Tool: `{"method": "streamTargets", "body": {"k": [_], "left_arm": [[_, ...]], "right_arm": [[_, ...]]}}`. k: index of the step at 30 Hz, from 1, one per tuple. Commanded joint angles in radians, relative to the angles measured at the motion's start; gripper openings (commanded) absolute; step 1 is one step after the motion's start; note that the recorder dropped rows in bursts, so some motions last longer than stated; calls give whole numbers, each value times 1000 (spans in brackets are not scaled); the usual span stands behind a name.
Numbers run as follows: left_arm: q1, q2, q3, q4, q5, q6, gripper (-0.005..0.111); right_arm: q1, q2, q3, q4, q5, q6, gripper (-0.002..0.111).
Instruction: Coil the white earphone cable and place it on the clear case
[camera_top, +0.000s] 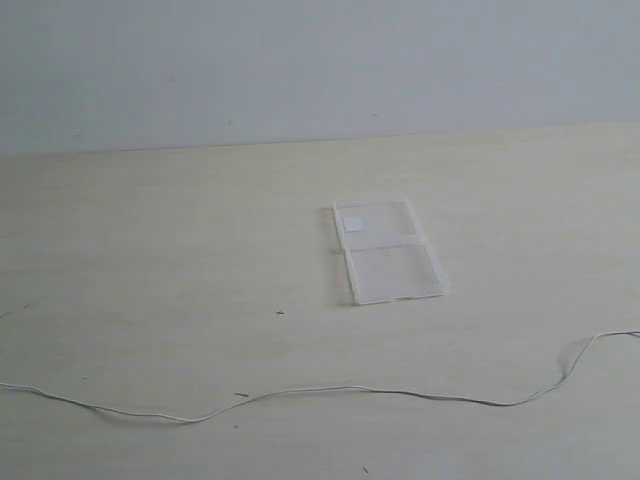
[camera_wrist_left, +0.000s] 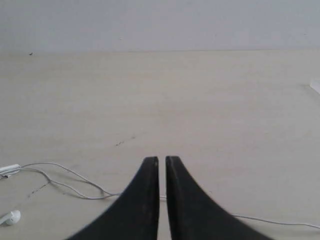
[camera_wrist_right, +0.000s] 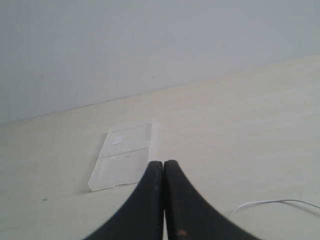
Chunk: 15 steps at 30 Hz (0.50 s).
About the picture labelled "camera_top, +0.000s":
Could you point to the clear plastic storage case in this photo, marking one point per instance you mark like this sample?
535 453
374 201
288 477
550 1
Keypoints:
377 252

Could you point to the white wired earphones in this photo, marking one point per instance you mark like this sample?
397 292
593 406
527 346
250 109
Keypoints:
565 375

